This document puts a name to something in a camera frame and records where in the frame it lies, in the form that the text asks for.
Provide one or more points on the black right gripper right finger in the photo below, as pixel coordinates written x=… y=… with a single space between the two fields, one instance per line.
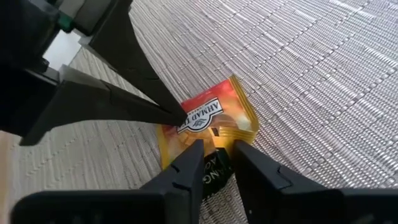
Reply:
x=267 y=193

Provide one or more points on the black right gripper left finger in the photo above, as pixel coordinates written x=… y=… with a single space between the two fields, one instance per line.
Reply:
x=180 y=193

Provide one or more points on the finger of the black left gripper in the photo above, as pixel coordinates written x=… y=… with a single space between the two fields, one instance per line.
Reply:
x=93 y=102
x=124 y=46

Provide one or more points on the silver brown snack packet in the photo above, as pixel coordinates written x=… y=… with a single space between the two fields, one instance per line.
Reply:
x=224 y=109

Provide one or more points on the grey woven placemat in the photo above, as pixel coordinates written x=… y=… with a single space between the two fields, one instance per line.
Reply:
x=311 y=93

